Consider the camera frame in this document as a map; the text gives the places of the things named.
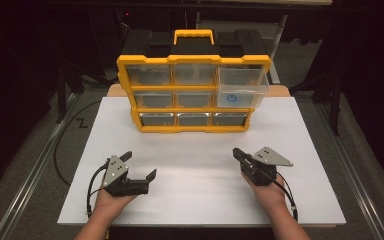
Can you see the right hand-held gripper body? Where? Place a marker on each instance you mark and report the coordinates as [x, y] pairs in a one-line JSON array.
[[270, 158]]

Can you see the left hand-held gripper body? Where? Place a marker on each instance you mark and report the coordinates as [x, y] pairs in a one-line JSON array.
[[114, 172]]

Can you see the clear plastic organizer drawer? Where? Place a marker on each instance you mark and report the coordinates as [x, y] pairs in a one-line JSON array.
[[246, 80]]

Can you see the yellow and black organizer cabinet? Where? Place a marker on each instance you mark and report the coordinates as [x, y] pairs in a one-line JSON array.
[[193, 59]]

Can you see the person's left hand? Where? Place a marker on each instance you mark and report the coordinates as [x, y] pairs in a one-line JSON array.
[[110, 205]]

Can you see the person's right hand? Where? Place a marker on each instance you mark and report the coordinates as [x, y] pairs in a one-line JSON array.
[[271, 196]]

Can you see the black metal stand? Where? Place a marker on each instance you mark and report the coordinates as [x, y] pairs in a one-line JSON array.
[[335, 110]]

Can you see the set of clear plastic drawers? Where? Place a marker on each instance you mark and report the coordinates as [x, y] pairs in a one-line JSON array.
[[150, 75]]

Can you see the metal floor rail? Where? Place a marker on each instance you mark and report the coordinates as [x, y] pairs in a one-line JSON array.
[[358, 186], [25, 186]]

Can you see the white metal post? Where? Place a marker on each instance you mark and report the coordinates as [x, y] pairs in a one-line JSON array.
[[280, 33]]

